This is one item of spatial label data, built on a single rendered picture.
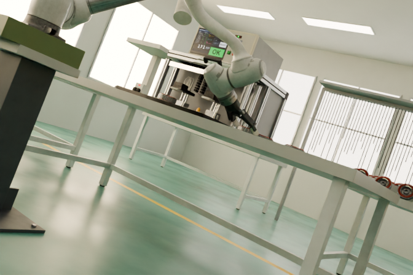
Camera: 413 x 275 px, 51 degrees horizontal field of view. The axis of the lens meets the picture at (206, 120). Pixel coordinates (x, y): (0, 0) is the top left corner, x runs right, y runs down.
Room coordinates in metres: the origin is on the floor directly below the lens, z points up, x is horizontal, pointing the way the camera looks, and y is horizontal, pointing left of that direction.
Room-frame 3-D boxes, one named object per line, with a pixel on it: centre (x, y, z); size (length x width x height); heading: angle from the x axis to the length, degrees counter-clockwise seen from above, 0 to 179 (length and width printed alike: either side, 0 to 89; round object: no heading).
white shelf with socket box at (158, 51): (3.45, 0.57, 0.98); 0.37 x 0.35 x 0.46; 55
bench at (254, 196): (6.31, -0.17, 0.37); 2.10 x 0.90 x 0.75; 55
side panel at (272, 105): (2.59, -0.34, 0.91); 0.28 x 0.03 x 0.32; 145
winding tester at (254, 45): (2.71, -0.04, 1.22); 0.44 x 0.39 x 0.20; 55
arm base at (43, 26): (1.91, 0.82, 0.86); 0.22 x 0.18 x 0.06; 45
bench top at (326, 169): (2.65, 0.02, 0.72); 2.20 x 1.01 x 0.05; 55
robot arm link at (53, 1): (1.94, 0.84, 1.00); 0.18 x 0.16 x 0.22; 6
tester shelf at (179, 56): (2.71, -0.02, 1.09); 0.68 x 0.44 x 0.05; 55
